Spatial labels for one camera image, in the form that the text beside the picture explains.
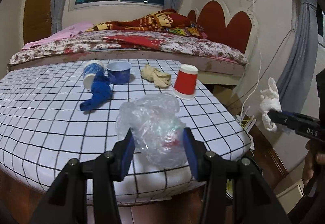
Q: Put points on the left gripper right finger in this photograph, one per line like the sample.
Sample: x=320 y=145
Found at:
x=195 y=151

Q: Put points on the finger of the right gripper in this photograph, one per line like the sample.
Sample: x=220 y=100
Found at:
x=286 y=119

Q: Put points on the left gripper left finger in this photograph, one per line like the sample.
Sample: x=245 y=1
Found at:
x=125 y=153

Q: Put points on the white tissue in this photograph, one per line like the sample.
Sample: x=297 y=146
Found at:
x=269 y=101

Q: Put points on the clear plastic bag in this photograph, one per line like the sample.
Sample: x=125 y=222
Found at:
x=156 y=128

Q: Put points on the blue cloth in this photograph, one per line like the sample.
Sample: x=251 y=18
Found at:
x=101 y=93

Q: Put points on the red paper cup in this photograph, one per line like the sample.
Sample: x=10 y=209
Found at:
x=186 y=80

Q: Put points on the beige tissue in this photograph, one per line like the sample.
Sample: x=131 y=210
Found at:
x=160 y=79

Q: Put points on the blue patterned paper cup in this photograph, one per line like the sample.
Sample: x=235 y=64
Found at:
x=91 y=68

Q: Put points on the person's right hand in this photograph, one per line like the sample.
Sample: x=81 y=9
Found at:
x=310 y=160

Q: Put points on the grey curtain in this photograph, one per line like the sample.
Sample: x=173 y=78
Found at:
x=296 y=78

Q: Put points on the white router with antennas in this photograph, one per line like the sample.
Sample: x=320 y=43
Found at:
x=247 y=121

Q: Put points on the blue paper bowl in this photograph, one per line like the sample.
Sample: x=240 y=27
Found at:
x=119 y=72

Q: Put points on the white checkered tablecloth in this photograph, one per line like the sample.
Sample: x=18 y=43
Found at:
x=42 y=128

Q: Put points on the bed with floral mattress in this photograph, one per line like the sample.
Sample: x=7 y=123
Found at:
x=206 y=55

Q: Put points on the red heart headboard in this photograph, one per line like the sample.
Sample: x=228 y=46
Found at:
x=236 y=30

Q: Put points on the pink sheet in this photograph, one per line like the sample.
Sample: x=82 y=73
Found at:
x=68 y=32

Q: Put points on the red patterned blanket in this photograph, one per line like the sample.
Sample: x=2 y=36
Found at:
x=168 y=21

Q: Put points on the brown wooden door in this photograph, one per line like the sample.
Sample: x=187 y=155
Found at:
x=37 y=22

